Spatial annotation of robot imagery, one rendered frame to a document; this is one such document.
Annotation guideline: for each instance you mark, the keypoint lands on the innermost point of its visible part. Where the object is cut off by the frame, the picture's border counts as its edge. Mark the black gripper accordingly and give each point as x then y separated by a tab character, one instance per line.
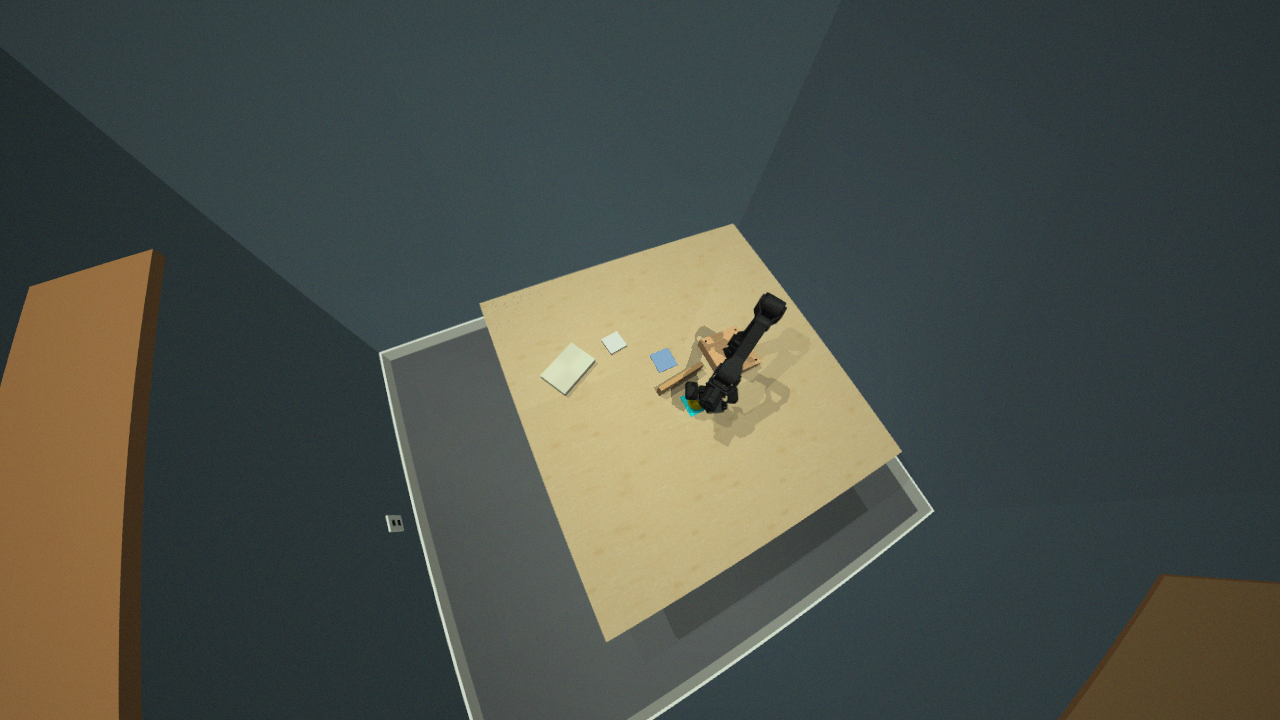
692	390

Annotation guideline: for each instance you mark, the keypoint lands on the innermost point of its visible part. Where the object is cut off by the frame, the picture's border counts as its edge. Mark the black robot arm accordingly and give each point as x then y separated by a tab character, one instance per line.
768	311

